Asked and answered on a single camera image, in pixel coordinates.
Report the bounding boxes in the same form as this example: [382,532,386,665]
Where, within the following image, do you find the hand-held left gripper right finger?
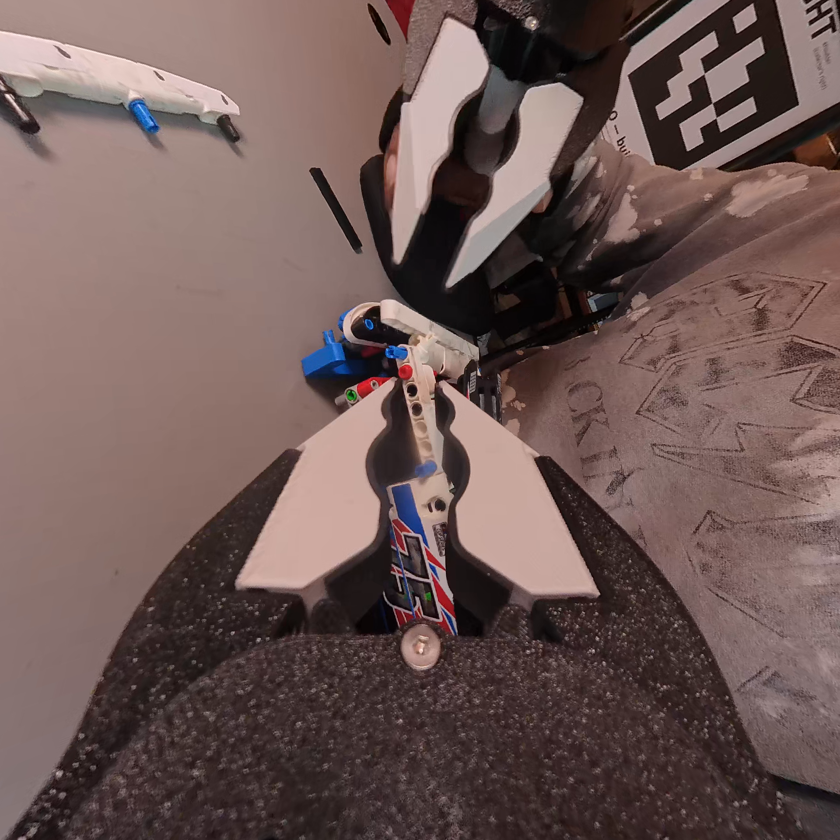
[438,379,600,636]

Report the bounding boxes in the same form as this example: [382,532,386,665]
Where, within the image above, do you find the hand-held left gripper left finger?
[235,379,398,636]

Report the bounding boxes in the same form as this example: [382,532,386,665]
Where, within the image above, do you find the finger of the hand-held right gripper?
[390,16,492,266]
[444,85,586,291]

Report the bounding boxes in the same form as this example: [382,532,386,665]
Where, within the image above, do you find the building block toy car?
[302,298,506,639]

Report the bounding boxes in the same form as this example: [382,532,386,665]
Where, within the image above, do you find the white holed building beam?
[399,341,455,522]

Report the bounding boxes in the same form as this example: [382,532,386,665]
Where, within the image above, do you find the grey desk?
[0,0,546,840]

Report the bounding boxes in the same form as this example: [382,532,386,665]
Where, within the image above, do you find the person's right hand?
[383,121,401,202]

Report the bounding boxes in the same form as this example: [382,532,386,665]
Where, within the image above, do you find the black Lego axle rod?
[309,167,364,256]

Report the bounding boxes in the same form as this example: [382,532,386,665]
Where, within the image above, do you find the grey printed sweatshirt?
[499,217,840,795]

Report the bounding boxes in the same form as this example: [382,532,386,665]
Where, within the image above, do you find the white building panel with pins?
[0,29,242,143]

